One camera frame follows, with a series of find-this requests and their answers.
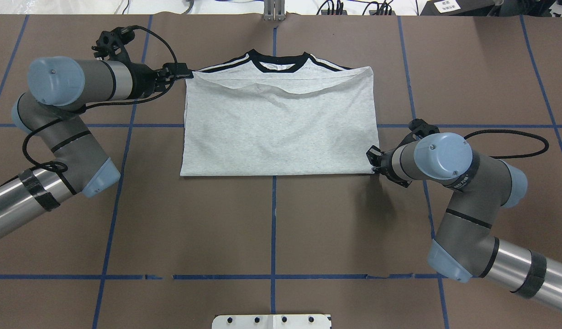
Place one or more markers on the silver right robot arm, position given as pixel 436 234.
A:
pixel 481 185

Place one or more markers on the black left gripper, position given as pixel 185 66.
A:
pixel 143 79

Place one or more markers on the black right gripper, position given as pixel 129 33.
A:
pixel 392 163

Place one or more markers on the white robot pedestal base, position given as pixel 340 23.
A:
pixel 272 321

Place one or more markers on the grey cartoon print t-shirt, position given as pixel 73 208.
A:
pixel 260 115

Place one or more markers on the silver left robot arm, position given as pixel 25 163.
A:
pixel 66 159

